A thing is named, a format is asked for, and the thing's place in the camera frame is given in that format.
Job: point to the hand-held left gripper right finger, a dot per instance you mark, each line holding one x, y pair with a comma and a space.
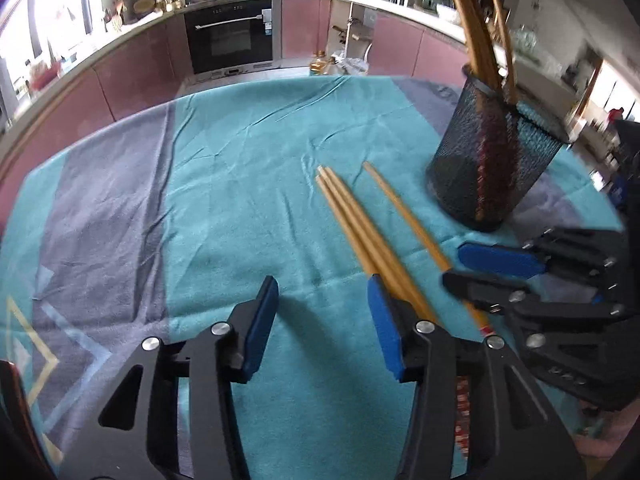
385, 330

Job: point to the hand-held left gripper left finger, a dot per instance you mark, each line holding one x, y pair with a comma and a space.
260, 325

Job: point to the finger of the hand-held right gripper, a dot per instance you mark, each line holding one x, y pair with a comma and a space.
495, 260
480, 289

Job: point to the black mesh utensil holder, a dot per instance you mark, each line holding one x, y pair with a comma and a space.
450, 185

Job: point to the plain brown wooden chopstick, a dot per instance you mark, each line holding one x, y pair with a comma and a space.
456, 10

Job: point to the teal and grey tablecloth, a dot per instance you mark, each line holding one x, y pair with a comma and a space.
225, 185

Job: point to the pink base cabinets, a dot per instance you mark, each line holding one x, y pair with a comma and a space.
400, 45
135, 70

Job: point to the white plastic bag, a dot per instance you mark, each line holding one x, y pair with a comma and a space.
355, 63

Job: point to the cooking oil bottle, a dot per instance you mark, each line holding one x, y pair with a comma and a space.
320, 66

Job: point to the black built-in oven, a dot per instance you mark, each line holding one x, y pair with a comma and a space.
230, 35

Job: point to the kitchen window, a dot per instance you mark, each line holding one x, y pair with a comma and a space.
50, 10

